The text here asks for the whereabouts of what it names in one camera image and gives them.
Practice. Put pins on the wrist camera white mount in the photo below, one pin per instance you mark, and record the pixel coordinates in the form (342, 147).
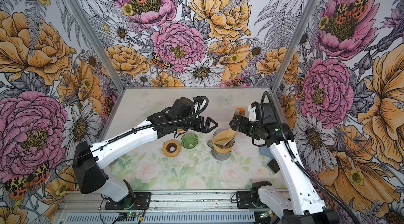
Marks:
(252, 113)
(198, 101)

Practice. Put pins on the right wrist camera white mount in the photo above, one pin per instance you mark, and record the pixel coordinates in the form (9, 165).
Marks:
(252, 113)

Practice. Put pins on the green circuit board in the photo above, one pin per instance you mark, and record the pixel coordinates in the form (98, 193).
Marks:
(267, 214)

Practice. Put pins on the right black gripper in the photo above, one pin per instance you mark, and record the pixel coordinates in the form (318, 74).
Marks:
(236, 120)

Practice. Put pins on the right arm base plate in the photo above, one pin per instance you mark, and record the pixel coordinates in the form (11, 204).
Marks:
(247, 200)

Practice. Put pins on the brown paper coffee filter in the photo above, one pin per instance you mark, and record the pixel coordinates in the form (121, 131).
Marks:
(224, 137)

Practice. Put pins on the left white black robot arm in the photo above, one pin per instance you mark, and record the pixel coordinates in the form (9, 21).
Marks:
(90, 160)

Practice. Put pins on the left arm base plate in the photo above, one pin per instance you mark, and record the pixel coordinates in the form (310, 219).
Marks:
(134, 201)

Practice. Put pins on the green glass dripper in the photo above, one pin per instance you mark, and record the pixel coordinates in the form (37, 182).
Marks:
(189, 140)

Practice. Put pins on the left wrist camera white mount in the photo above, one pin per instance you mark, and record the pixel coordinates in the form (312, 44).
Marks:
(198, 101)

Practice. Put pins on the orange coffee filter pack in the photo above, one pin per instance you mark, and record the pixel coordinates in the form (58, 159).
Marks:
(239, 112)

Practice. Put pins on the clear grey glass carafe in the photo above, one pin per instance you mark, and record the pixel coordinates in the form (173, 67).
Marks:
(217, 155)

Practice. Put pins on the small black box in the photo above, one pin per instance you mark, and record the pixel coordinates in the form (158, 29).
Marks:
(273, 166)

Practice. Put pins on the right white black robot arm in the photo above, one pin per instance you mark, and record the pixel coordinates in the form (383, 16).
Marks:
(304, 205)

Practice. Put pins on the aluminium rail frame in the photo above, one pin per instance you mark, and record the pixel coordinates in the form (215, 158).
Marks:
(166, 207)

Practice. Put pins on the wooden ring holder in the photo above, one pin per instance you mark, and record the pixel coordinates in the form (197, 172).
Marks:
(171, 148)
(221, 150)

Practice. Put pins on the wooden ring holder front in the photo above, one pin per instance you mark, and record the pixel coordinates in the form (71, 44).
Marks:
(221, 150)

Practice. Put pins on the clear grey glass dripper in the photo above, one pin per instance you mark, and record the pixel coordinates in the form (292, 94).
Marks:
(227, 146)

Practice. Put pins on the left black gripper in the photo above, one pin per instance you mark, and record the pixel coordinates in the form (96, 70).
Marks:
(206, 130)

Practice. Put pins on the blue grey oval sponge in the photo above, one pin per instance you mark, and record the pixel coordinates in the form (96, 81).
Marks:
(265, 151)

